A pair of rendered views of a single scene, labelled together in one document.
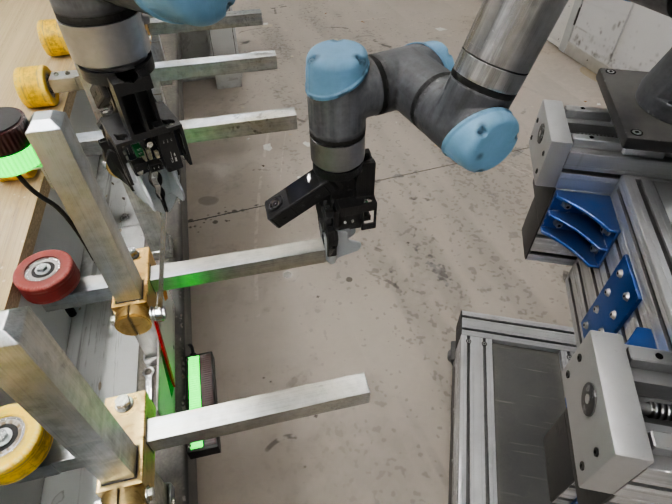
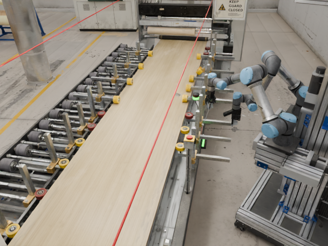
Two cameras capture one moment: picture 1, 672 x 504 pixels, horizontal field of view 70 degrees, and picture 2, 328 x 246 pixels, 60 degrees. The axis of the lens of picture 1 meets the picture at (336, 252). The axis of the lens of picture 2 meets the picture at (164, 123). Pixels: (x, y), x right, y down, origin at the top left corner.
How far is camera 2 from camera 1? 2.03 m
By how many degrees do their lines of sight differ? 24
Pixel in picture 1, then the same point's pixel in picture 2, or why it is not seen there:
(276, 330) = not seen: hidden behind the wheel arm
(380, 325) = (247, 166)
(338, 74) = (236, 96)
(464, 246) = not seen: hidden behind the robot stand
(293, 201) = (227, 112)
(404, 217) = not seen: hidden behind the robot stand
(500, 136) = (254, 107)
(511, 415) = (271, 185)
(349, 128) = (237, 103)
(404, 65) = (246, 96)
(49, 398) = (197, 119)
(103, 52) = (211, 89)
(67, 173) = (200, 101)
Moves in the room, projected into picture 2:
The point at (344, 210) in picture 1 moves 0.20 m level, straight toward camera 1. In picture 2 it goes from (235, 115) to (229, 127)
